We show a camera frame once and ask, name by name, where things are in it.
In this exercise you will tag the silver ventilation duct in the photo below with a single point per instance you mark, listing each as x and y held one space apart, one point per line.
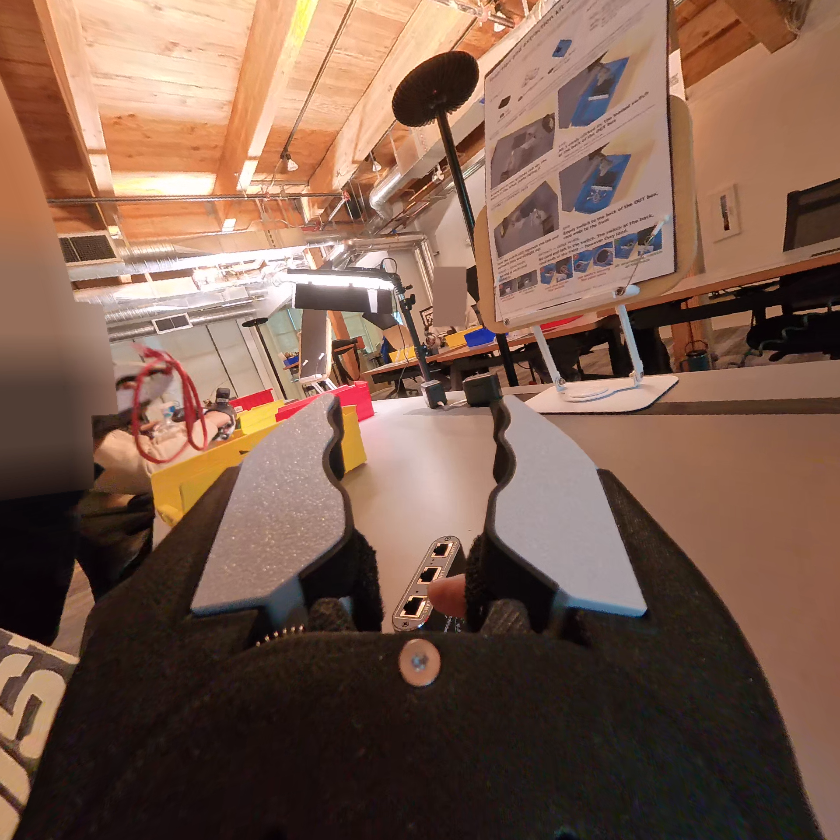
262 259

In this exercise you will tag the black network switch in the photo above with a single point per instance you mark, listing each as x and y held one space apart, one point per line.
420 581

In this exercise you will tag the studio light panel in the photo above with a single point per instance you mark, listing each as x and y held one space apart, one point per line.
341 289

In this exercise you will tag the black floor lamp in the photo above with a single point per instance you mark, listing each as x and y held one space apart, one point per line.
262 341

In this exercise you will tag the teal bucket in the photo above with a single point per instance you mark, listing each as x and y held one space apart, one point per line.
695 358

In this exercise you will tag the black white printed shirt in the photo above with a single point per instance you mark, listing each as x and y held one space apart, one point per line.
26 709

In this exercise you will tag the red plastic bin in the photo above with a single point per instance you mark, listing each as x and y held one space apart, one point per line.
253 399
348 397

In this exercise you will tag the black light stand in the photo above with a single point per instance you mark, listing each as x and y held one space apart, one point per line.
410 328

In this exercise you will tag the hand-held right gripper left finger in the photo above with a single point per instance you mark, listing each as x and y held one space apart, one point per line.
289 499

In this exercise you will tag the wooden desk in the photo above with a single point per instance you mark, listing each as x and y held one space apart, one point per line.
735 279

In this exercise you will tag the person's right hand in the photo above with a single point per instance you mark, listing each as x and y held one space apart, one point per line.
449 597

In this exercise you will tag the wooden instruction sheet board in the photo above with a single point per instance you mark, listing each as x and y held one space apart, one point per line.
577 164

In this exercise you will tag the ceiling vent grille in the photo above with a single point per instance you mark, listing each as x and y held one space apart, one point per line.
88 248

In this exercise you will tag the white board stand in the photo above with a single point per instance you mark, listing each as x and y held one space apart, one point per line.
617 390

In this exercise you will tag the black mesh office chair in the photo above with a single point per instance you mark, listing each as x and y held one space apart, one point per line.
814 216

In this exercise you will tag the small black power adapter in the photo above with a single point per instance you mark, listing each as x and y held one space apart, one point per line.
482 388
433 394

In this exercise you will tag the yellow plastic bin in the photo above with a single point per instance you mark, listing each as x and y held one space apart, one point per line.
203 472

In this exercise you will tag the black round lamp on pole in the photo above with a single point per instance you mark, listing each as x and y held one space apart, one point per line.
436 85

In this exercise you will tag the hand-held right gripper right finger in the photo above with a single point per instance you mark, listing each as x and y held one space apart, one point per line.
558 499

